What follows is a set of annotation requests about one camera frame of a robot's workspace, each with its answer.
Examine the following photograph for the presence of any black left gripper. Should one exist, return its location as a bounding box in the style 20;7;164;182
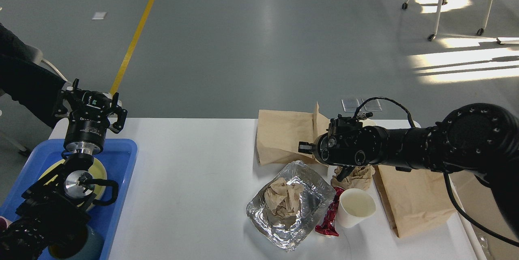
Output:
52;80;128;155

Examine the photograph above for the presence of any brown paper bag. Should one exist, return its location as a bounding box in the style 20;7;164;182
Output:
374;165;456;239
256;104;330;165

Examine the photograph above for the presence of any white paper cup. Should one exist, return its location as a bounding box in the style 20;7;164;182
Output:
335;188;377;228

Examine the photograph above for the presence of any yellow plastic plate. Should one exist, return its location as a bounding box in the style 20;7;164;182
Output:
37;158;107;200

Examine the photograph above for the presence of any teal mug yellow inside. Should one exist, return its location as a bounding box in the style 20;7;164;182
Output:
47;225;104;260

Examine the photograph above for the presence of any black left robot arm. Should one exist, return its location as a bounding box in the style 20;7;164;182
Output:
1;79;127;260

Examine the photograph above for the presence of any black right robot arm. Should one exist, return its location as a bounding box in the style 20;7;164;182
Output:
298;96;519;246

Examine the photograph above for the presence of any crumpled brown paper ball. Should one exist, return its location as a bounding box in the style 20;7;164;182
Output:
330;166;375;191

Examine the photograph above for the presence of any blue plastic tray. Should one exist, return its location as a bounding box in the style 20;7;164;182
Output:
0;139;137;260

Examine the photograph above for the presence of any crumpled brown paper in tray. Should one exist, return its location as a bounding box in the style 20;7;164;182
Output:
264;177;304;219

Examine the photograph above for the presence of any red snack wrapper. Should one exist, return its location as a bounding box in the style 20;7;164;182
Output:
314;186;345;238

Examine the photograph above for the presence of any seated person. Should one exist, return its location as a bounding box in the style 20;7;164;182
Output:
0;24;69;129

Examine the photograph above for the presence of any aluminium foil tray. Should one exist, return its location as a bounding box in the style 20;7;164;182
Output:
245;161;336;252

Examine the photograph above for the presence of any white plastic bin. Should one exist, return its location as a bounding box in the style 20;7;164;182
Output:
449;172;519;260

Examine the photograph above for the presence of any pink cup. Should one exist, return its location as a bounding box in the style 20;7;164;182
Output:
0;216;12;232

